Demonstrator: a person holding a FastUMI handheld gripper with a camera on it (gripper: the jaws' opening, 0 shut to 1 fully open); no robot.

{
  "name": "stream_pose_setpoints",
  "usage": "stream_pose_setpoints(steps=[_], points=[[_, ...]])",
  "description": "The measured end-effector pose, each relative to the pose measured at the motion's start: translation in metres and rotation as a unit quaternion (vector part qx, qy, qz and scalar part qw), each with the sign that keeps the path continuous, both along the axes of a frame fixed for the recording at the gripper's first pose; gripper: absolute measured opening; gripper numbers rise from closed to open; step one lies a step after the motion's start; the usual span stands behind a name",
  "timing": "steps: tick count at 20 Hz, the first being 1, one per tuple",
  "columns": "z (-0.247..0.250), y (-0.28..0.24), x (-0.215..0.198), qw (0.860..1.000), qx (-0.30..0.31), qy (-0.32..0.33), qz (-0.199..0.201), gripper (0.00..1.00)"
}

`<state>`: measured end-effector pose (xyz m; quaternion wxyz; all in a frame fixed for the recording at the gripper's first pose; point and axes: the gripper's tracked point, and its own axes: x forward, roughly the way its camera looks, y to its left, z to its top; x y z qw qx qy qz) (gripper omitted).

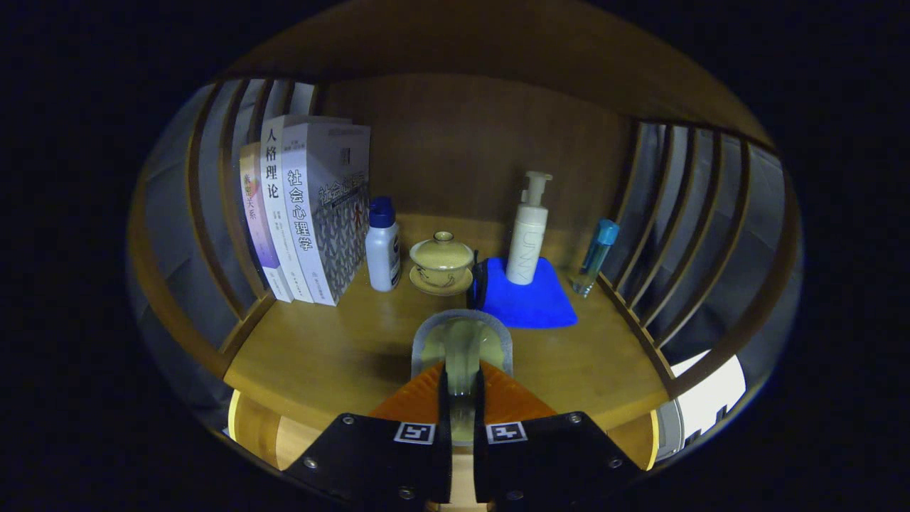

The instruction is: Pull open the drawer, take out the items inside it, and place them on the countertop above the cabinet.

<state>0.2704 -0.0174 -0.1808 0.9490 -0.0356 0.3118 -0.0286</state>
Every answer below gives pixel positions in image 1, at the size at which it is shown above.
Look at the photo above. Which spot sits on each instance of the pink purple book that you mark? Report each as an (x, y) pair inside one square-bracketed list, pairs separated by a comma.
[(257, 220)]

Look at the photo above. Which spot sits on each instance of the wooden cabinet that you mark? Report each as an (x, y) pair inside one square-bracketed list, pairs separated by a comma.
[(483, 142)]

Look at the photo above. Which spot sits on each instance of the green scrub brush grey pad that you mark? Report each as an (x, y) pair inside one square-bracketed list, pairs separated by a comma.
[(462, 341)]

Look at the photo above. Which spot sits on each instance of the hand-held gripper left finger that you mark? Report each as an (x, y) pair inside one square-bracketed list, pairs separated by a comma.
[(444, 462)]

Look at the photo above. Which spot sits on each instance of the blue folded cloth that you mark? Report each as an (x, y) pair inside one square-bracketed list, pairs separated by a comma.
[(533, 306)]

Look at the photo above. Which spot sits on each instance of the thin white book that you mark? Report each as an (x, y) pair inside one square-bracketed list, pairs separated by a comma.
[(277, 206)]

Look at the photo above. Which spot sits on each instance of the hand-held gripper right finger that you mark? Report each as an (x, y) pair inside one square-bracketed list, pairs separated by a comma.
[(480, 462)]

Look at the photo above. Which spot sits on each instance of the clear bottle with teal cap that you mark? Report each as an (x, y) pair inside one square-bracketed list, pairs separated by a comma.
[(597, 256)]

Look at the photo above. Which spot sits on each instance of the yellow lidded tea cup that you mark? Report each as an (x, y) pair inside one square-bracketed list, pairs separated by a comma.
[(441, 259)]

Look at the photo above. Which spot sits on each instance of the wooden countertop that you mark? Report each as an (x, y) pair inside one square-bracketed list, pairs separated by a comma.
[(341, 355)]

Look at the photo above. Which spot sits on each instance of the white pump bottle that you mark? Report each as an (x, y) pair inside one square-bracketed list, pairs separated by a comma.
[(527, 242)]

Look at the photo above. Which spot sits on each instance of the thick white patterned book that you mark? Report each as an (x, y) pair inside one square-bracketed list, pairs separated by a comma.
[(334, 213)]

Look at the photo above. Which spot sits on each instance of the white bottle with blue cap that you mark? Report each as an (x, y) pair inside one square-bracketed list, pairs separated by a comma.
[(383, 249)]

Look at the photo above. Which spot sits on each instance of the white grey storage unit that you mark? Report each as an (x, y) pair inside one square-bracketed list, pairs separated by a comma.
[(711, 391)]

